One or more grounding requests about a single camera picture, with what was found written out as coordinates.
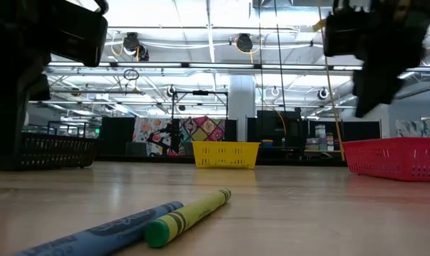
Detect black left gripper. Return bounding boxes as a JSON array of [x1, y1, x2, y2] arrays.
[[0, 76, 29, 170]]

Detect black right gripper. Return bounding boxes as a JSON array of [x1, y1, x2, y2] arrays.
[[353, 46, 426, 119]]

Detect black plastic basket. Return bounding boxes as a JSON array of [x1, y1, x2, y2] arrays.
[[21, 132, 99, 170]]

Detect red plastic basket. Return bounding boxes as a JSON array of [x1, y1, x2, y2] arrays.
[[342, 137, 430, 183]]

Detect blue crayon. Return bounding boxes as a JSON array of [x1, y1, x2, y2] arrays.
[[14, 201, 185, 256]]

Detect yellow plastic basket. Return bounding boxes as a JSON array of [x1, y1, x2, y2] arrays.
[[192, 141, 261, 170]]

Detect green crayon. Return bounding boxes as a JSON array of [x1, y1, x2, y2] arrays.
[[144, 188, 232, 249]]

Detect black partition panel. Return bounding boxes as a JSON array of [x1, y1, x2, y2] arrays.
[[307, 119, 382, 150], [246, 110, 308, 159]]

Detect teal patterned panel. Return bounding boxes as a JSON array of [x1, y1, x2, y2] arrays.
[[395, 119, 430, 139]]

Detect stacked storage boxes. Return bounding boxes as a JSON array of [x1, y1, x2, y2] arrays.
[[305, 124, 335, 151]]

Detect black cabinet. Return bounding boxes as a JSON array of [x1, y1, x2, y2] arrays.
[[100, 116, 136, 156]]

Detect white building column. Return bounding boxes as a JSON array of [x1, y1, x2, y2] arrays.
[[229, 74, 257, 142]]

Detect black metal gantry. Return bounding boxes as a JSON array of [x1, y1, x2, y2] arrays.
[[170, 90, 230, 120]]

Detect long ceiling light strip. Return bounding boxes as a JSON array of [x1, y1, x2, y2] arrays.
[[47, 60, 430, 72]]

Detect silver ribbed air duct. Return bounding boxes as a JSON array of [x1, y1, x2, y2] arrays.
[[337, 70, 430, 106]]

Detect yellow power cable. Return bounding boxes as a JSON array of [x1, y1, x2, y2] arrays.
[[317, 0, 346, 162]]

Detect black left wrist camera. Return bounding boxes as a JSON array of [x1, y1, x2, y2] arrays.
[[28, 73, 53, 102]]

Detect yellow cable tag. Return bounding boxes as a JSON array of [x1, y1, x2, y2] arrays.
[[311, 17, 329, 33]]

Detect black hanging cable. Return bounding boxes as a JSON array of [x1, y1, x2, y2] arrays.
[[257, 0, 264, 114]]

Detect black metal table frame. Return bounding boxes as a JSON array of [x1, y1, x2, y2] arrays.
[[93, 153, 347, 168]]

